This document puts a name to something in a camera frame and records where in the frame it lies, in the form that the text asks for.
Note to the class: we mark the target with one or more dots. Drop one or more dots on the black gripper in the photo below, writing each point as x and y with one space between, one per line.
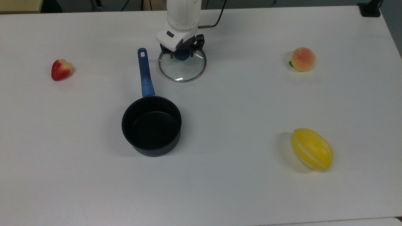
190 44

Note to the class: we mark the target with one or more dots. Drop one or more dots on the glass lid with blue knob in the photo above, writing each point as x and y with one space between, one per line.
183 69

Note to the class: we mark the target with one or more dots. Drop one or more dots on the orange peach toy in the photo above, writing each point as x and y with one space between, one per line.
302 59

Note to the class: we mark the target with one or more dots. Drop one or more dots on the red strawberry toy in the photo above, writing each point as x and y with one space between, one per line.
60 70

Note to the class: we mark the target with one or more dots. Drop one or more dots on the black round object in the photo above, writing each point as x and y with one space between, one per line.
51 5

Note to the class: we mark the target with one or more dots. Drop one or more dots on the yellow striped melon toy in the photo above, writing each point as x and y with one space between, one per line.
312 149

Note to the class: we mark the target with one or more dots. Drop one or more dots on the wooden panel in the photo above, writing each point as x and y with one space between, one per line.
19 5

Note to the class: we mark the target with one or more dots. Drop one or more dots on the black table clamp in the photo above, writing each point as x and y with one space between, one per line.
370 8

